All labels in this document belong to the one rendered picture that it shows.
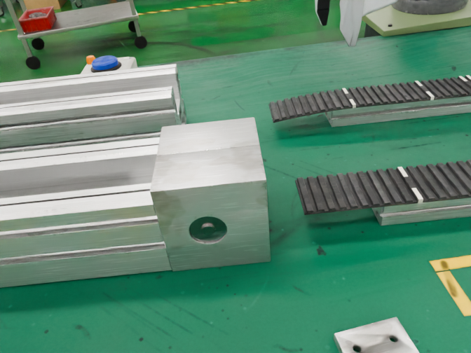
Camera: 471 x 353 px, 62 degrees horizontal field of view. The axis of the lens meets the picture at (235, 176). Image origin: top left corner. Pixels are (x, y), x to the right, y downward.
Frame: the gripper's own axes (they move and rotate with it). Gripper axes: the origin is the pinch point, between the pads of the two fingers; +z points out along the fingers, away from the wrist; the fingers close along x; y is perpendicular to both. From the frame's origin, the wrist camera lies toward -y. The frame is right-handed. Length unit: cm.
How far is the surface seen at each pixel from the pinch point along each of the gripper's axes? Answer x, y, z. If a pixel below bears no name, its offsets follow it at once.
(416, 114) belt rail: -0.6, 12.7, 12.5
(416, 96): -0.8, 12.0, 9.7
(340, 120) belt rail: 0.5, 2.6, 12.5
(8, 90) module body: 9.4, -40.2, 6.6
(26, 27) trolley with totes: 280, -126, 61
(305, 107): 1.5, -2.1, 10.5
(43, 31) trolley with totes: 279, -115, 65
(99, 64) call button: 17.2, -29.4, 7.0
